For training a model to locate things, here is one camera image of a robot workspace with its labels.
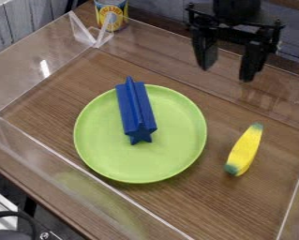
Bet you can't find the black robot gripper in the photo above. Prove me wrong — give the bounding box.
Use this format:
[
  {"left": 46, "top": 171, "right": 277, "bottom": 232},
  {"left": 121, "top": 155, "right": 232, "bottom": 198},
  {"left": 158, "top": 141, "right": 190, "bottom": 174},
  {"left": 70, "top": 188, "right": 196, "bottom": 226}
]
[{"left": 186, "top": 2, "right": 286, "bottom": 83}]

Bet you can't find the yellow toy banana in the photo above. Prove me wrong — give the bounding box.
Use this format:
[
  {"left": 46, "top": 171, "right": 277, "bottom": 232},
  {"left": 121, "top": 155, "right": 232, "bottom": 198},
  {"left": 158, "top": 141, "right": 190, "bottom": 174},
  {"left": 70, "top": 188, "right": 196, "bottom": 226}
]
[{"left": 225, "top": 123, "right": 265, "bottom": 176}]

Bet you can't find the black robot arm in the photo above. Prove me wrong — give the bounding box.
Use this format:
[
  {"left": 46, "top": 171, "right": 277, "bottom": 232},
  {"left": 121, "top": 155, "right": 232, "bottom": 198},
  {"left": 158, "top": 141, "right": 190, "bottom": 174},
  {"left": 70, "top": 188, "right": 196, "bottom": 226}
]
[{"left": 186, "top": 0, "right": 286, "bottom": 83}]

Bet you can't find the green round plate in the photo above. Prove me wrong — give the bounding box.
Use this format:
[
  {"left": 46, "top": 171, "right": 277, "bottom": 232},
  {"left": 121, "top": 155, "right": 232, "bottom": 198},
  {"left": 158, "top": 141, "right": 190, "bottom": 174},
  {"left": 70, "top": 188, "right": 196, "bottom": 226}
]
[{"left": 73, "top": 84, "right": 209, "bottom": 184}]

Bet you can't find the yellow blue tin can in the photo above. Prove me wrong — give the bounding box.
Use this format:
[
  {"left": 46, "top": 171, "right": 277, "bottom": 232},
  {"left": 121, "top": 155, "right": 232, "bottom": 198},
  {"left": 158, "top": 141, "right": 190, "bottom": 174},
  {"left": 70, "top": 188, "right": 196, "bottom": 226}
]
[{"left": 94, "top": 0, "right": 130, "bottom": 32}]

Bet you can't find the blue star-shaped block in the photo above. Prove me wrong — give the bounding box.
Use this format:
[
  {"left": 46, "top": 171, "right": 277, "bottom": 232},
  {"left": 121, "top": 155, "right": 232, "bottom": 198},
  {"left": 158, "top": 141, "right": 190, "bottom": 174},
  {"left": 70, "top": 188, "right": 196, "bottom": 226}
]
[{"left": 115, "top": 76, "right": 158, "bottom": 145}]

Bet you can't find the black device with knob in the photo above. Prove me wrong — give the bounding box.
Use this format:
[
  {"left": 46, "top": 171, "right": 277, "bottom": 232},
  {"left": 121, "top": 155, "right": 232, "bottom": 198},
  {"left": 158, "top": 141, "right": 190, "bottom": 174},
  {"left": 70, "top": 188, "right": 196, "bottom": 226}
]
[{"left": 0, "top": 217, "right": 65, "bottom": 240}]

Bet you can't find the clear acrylic enclosure wall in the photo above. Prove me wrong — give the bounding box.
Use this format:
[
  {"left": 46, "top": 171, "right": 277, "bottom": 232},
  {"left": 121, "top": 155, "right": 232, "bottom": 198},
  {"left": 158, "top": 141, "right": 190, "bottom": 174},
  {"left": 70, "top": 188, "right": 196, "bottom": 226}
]
[{"left": 0, "top": 11, "right": 299, "bottom": 240}]

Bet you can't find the black cable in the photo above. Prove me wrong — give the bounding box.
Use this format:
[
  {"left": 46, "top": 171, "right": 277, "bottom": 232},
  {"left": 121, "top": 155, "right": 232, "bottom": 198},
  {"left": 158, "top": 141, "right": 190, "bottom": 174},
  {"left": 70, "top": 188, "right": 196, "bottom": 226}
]
[{"left": 0, "top": 210, "right": 37, "bottom": 240}]

